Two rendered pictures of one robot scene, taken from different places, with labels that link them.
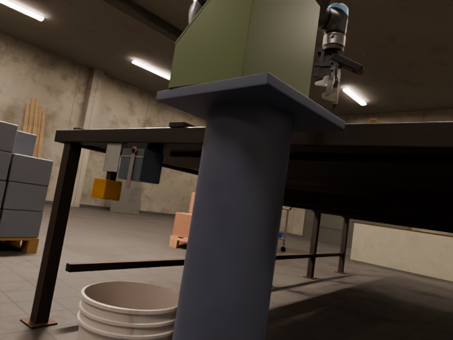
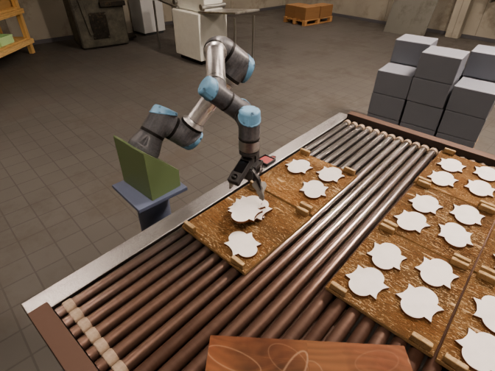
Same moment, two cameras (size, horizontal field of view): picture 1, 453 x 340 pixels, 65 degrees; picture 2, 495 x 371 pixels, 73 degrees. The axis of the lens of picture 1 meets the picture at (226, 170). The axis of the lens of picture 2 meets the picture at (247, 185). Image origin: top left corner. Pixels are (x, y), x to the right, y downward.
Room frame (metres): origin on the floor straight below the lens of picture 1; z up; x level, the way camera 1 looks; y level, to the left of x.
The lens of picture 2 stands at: (1.25, -1.36, 1.87)
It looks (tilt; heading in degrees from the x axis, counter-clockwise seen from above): 36 degrees down; 93
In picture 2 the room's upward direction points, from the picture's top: 1 degrees clockwise
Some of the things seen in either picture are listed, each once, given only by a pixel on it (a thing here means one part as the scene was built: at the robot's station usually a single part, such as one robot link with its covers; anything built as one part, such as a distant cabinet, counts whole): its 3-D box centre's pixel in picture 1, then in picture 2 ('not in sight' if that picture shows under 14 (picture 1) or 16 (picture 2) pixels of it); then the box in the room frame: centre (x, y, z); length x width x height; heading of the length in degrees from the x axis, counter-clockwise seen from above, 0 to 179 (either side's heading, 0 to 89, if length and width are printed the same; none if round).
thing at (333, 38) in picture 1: (333, 42); (248, 143); (1.20, -0.31, 1.28); 0.08 x 0.08 x 0.05
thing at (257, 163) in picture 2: (328, 65); (249, 162); (1.20, -0.30, 1.20); 0.09 x 0.08 x 0.12; 64
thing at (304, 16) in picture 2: not in sight; (309, 12); (2.39, 9.45, 0.22); 1.24 x 0.85 x 0.45; 46
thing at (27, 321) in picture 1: (56, 231); not in sight; (1.74, 0.76, 0.43); 0.12 x 0.12 x 0.85; 52
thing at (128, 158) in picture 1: (139, 166); not in sight; (1.39, 0.34, 0.77); 0.14 x 0.11 x 0.18; 52
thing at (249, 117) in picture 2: (335, 21); (249, 124); (1.20, -0.30, 1.36); 0.09 x 0.08 x 0.11; 106
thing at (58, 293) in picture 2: (221, 137); (244, 180); (1.17, 0.03, 0.88); 2.08 x 0.09 x 0.06; 52
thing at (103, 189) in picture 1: (110, 171); not in sight; (1.50, 0.48, 0.74); 0.09 x 0.08 x 0.24; 52
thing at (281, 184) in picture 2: not in sight; (305, 179); (1.47, 0.00, 0.93); 0.41 x 0.35 x 0.02; 52
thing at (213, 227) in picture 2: not in sight; (247, 222); (1.20, -0.33, 0.93); 0.41 x 0.35 x 0.02; 51
